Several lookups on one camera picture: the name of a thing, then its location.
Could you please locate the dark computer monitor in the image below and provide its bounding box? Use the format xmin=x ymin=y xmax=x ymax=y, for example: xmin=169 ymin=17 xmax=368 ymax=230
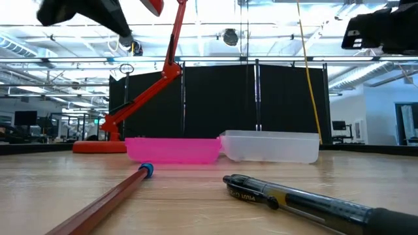
xmin=14 ymin=110 xmax=38 ymax=127

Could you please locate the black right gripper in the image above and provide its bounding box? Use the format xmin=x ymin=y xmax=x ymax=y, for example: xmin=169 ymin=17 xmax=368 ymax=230
xmin=341 ymin=0 xmax=418 ymax=56

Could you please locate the metal ring stand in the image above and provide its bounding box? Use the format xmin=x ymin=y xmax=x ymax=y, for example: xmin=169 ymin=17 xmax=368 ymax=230
xmin=118 ymin=63 xmax=135 ymax=138

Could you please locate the yellow hanging cable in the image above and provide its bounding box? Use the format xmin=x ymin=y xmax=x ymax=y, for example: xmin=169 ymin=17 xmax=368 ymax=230
xmin=295 ymin=0 xmax=324 ymax=145

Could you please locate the black room divider screen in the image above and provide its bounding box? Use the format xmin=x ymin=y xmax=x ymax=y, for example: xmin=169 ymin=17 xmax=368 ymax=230
xmin=108 ymin=63 xmax=332 ymax=145

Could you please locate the silver ceiling duct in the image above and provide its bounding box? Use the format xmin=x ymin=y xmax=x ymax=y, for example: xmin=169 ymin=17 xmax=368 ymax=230
xmin=329 ymin=61 xmax=396 ymax=91

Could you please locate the red desk lamp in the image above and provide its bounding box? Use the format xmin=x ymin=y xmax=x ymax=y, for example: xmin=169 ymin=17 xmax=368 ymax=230
xmin=72 ymin=0 xmax=189 ymax=154

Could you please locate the dark framed window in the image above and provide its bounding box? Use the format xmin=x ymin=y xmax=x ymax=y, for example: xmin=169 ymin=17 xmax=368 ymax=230
xmin=394 ymin=102 xmax=418 ymax=146

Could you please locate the clear plastic supply box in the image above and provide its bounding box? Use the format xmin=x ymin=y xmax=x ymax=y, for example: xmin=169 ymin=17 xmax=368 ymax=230
xmin=219 ymin=129 xmax=321 ymax=164

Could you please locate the brown pencil blue eraser cap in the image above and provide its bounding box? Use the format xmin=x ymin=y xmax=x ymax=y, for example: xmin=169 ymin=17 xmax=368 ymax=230
xmin=45 ymin=163 xmax=154 ymax=235

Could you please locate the pink plastic box lid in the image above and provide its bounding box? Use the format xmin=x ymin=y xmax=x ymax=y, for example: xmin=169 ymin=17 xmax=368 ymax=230
xmin=125 ymin=136 xmax=223 ymax=165

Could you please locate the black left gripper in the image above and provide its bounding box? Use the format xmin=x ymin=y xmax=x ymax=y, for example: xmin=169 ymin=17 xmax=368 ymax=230
xmin=35 ymin=0 xmax=134 ymax=39

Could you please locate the round ceiling fixture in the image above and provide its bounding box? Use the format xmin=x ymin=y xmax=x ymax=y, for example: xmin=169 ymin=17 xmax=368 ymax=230
xmin=223 ymin=28 xmax=239 ymax=47
xmin=118 ymin=32 xmax=144 ymax=56

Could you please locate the black Pilot gel pen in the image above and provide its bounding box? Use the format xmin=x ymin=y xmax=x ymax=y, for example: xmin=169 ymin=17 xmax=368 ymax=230
xmin=223 ymin=174 xmax=418 ymax=235

